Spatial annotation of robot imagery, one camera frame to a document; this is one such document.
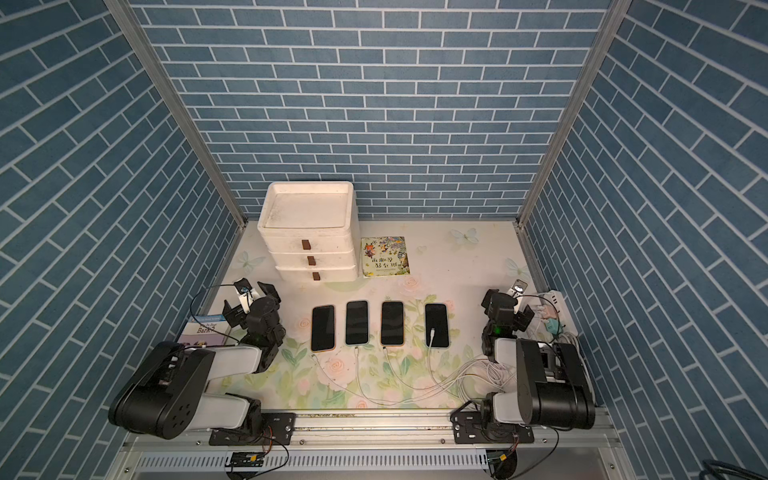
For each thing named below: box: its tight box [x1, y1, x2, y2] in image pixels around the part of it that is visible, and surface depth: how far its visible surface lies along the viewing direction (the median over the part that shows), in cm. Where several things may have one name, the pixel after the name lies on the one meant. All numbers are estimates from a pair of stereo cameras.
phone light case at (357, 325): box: [345, 300, 369, 345], surface depth 93 cm
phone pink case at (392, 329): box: [380, 301, 405, 347], surface depth 93 cm
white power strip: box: [542, 290, 578, 336], surface depth 96 cm
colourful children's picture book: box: [361, 236, 411, 278], surface depth 111 cm
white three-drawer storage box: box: [257, 181, 359, 282], surface depth 93 cm
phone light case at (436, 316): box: [425, 304, 449, 347], surface depth 93 cm
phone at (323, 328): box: [311, 305, 335, 351], surface depth 91 cm
